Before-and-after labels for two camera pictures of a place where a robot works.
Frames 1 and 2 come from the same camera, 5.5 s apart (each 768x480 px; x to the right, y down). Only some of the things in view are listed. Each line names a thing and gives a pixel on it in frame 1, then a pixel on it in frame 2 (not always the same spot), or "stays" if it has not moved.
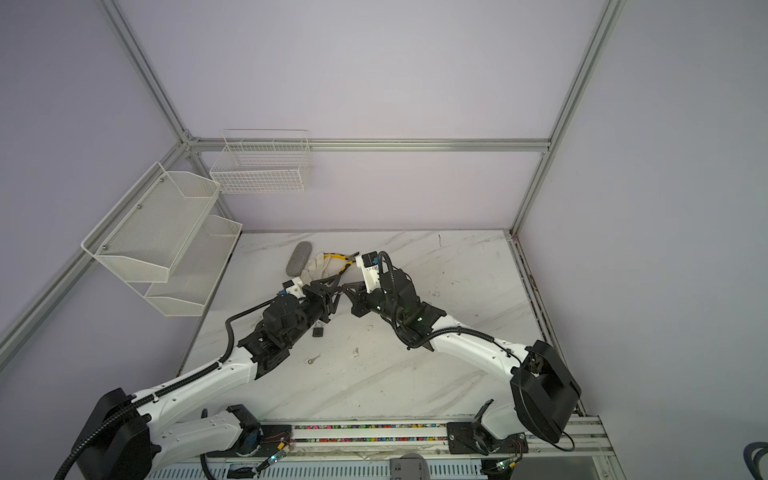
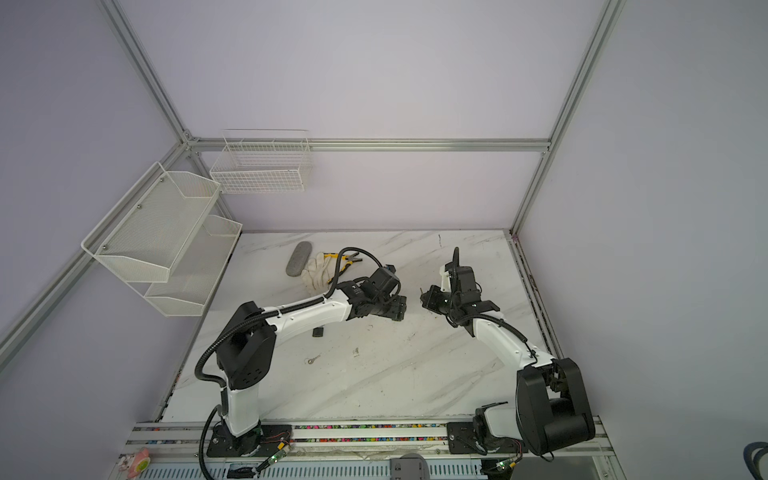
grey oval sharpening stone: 299,259 stays
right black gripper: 354,288 -> 430,302
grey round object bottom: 409,467 stays
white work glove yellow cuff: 325,266 stays
